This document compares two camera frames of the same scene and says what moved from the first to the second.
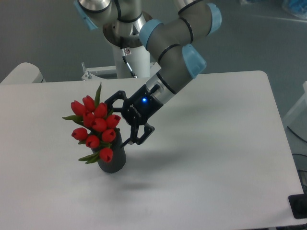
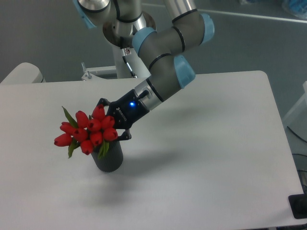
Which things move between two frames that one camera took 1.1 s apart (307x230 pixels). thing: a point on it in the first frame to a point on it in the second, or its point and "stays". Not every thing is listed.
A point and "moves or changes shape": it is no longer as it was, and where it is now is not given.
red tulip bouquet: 100,127 moves or changes shape
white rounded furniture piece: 25,73 stays
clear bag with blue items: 298,7 stays
